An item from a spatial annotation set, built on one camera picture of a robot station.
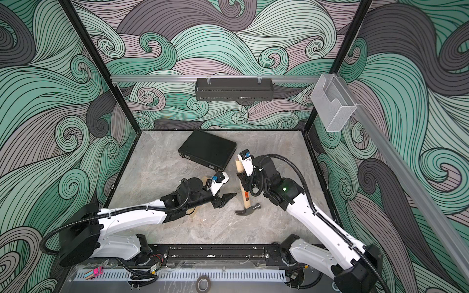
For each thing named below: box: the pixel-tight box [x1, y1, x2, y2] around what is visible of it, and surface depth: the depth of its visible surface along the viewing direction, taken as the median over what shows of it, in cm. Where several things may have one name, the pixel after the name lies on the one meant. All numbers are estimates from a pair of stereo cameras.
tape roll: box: [195, 275, 212, 293], surface depth 67 cm
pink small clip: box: [93, 266, 104, 277], surface depth 70 cm
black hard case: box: [178, 128, 237, 172], surface depth 106 cm
